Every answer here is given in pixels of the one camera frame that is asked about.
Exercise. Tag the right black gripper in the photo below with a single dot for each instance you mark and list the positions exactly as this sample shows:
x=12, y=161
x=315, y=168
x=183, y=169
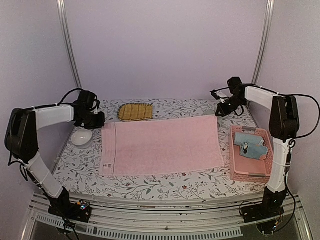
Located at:
x=225, y=111

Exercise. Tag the blue rolled towel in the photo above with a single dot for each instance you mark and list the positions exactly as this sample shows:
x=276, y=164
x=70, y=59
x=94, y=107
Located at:
x=250, y=146

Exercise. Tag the woven bamboo tray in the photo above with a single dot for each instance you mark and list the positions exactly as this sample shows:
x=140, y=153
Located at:
x=132, y=112

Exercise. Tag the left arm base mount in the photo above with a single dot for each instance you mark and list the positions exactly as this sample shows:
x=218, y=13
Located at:
x=79, y=211

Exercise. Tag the right aluminium frame post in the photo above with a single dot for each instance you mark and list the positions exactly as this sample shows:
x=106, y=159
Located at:
x=267, y=24

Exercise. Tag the aluminium front rail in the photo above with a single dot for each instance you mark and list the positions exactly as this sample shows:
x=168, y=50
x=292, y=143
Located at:
x=202, y=219

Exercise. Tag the pink towel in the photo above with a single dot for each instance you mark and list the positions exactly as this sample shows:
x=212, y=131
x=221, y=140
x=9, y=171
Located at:
x=160, y=147

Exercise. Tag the left aluminium frame post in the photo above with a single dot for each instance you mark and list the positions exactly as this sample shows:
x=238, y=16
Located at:
x=62, y=13

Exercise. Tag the aluminium frame post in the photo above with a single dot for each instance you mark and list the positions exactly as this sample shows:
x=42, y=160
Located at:
x=267, y=24
x=62, y=13

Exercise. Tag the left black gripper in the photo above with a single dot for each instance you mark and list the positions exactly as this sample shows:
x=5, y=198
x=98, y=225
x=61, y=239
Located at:
x=100, y=123

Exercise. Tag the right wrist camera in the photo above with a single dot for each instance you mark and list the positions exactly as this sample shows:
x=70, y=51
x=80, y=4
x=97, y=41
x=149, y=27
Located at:
x=218, y=95

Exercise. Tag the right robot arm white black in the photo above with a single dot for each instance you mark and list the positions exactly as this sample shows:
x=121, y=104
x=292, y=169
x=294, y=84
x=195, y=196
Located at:
x=283, y=127

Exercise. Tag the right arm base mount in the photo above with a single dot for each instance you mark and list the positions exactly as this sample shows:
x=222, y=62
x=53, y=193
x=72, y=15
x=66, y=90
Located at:
x=257, y=212

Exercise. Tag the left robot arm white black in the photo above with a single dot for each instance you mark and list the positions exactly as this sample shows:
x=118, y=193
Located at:
x=21, y=139

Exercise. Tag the white ceramic bowl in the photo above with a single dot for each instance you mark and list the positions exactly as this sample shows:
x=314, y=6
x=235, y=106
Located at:
x=82, y=138

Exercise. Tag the pink plastic basket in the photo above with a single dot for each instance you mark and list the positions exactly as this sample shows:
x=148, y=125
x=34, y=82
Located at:
x=249, y=170

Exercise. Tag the light green towel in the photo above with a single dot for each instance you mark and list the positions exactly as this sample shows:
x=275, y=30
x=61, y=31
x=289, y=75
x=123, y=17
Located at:
x=209, y=113

